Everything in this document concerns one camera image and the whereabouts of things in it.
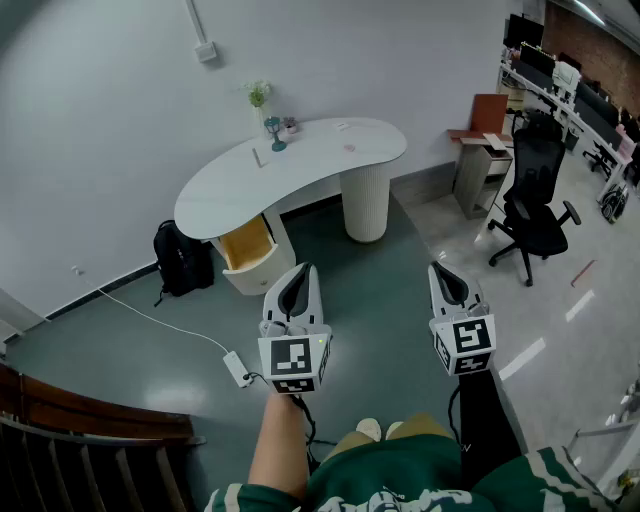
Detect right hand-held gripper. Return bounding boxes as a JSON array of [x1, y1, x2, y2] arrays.
[[428, 260, 497, 376]]

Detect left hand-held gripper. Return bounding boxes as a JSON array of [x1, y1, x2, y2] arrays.
[[257, 263, 334, 396]]

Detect brown board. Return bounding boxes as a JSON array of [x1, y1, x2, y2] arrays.
[[469, 93, 510, 134]]

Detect red stick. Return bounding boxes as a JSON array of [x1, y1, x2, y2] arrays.
[[569, 258, 598, 289]]

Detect person's khaki trousers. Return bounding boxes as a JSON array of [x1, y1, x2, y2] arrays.
[[324, 412, 454, 461]]

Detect white wall conduit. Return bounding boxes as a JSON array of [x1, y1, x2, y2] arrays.
[[184, 0, 207, 47]]

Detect black backpack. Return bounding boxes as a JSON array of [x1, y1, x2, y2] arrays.
[[152, 218, 216, 307]]

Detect white office desk row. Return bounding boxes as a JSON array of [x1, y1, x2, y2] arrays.
[[497, 49, 639, 189]]

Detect black monitor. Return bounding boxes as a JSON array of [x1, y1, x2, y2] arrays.
[[502, 13, 546, 51]]

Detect person's left forearm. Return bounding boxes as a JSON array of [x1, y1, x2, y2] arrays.
[[248, 392, 309, 501]]

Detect white green flower bouquet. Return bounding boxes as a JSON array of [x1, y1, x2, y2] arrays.
[[243, 79, 274, 109]]

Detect wooden side cabinet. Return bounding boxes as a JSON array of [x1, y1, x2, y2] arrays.
[[447, 128, 516, 221]]

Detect yellow wooden bin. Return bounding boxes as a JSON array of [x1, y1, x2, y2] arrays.
[[212, 213, 284, 297]]

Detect teal lantern lamp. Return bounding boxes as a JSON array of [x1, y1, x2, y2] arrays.
[[263, 115, 289, 153]]

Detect person's right forearm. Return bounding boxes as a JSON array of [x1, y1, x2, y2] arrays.
[[457, 369, 529, 489]]

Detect white power strip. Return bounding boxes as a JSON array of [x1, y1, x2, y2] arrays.
[[222, 351, 254, 390]]

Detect person's left white shoe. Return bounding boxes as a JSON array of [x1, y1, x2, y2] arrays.
[[355, 417, 383, 444]]

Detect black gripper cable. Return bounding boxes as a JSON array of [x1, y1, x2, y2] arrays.
[[242, 372, 341, 476], [447, 384, 464, 444]]

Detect person's green shirt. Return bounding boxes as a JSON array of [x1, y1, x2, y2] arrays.
[[204, 433, 621, 512]]

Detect white curved table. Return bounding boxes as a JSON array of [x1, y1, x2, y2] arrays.
[[173, 117, 409, 297]]

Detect white power cable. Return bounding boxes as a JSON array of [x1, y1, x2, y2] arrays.
[[71, 264, 234, 356]]

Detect black office chair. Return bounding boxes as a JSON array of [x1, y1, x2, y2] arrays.
[[487, 112, 584, 289]]

